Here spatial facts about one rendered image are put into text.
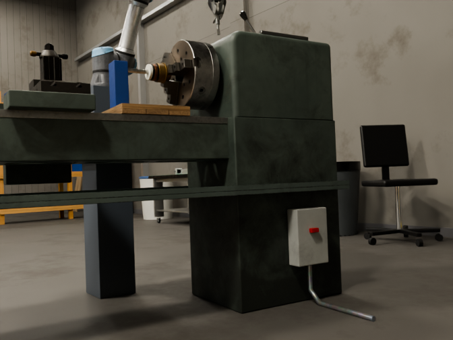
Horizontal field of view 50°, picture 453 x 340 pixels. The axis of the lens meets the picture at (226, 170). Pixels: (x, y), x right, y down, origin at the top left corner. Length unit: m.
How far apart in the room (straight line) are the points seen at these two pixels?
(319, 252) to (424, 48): 3.04
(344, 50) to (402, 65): 0.75
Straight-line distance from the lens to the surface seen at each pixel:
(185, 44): 2.28
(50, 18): 12.48
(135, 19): 2.86
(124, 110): 1.99
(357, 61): 5.43
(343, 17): 5.66
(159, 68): 2.24
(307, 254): 2.30
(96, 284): 2.70
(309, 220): 2.29
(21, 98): 1.85
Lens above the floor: 0.59
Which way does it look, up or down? 1 degrees up
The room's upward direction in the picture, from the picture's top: 2 degrees counter-clockwise
